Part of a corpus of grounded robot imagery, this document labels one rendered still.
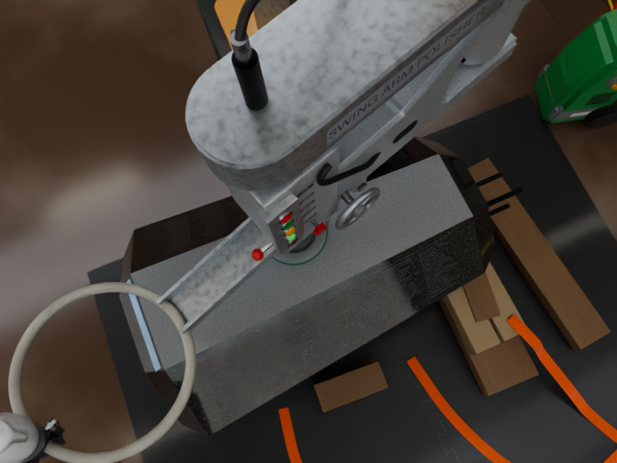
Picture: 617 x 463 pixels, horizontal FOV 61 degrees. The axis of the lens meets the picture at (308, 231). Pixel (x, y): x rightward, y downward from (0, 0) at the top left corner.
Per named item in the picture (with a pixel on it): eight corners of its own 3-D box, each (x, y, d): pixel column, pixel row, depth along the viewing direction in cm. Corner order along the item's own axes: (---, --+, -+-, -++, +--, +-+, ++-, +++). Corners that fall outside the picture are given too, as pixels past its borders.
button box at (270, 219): (298, 227, 133) (289, 188, 105) (306, 235, 132) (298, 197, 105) (274, 247, 131) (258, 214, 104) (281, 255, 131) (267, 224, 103)
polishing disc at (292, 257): (248, 226, 174) (248, 225, 172) (299, 187, 176) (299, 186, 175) (287, 276, 169) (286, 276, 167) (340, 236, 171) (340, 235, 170)
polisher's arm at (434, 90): (453, 33, 164) (501, -105, 117) (508, 82, 159) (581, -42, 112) (272, 181, 154) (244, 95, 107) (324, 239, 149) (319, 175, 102)
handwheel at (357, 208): (355, 177, 146) (358, 156, 132) (380, 203, 144) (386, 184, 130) (315, 212, 144) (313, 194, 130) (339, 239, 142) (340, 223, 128)
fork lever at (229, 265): (328, 137, 157) (326, 130, 152) (372, 182, 152) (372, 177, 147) (155, 293, 157) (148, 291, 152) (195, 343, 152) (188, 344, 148)
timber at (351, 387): (323, 411, 236) (323, 412, 224) (314, 384, 239) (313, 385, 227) (386, 387, 237) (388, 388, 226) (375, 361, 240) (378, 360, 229)
